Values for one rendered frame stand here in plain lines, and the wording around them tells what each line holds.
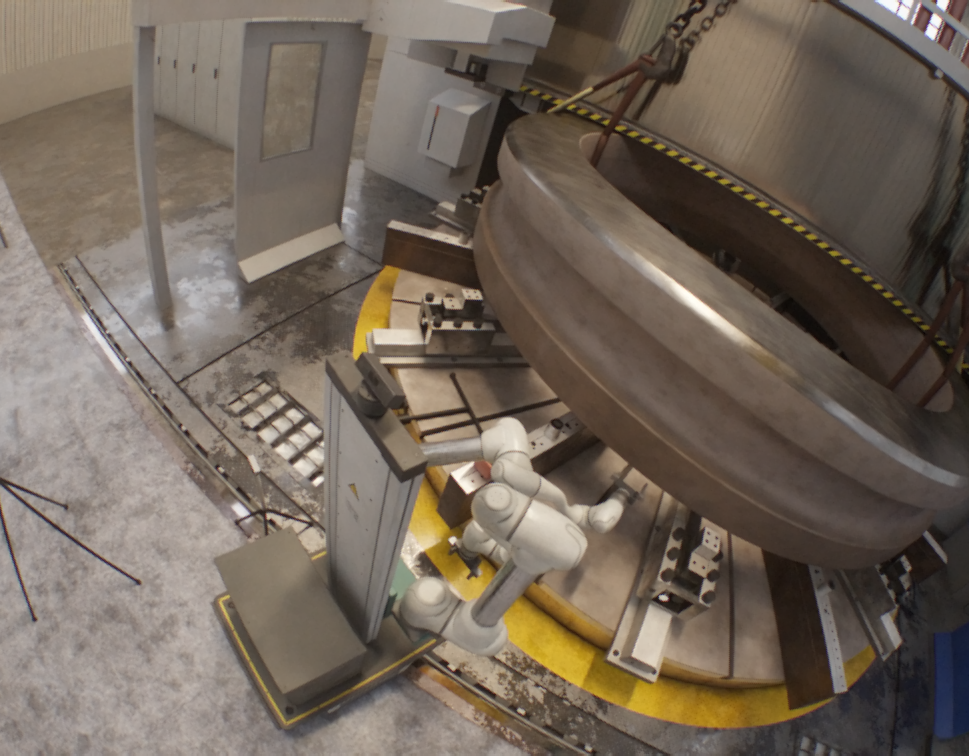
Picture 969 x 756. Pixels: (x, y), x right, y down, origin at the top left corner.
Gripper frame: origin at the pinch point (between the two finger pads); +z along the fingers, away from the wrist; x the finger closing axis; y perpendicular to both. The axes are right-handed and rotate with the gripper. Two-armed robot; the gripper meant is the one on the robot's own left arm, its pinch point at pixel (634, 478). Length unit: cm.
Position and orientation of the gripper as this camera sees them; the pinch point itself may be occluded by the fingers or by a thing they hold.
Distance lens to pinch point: 234.9
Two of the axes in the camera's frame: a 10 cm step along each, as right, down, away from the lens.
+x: -7.4, -5.9, 3.2
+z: 6.2, -4.1, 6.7
